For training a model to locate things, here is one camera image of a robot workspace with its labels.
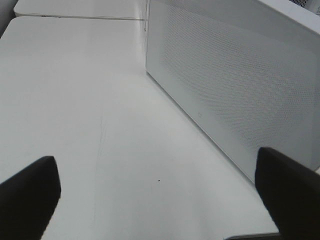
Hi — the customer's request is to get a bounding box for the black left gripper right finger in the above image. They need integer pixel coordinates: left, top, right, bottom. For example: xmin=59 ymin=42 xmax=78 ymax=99
xmin=254 ymin=147 xmax=320 ymax=240

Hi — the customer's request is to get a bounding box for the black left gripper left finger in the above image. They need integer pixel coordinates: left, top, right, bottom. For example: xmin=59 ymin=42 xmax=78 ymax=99
xmin=0 ymin=156 xmax=61 ymax=240

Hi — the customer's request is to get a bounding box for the white microwave door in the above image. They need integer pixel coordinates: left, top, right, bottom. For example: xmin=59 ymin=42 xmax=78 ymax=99
xmin=146 ymin=0 xmax=320 ymax=180

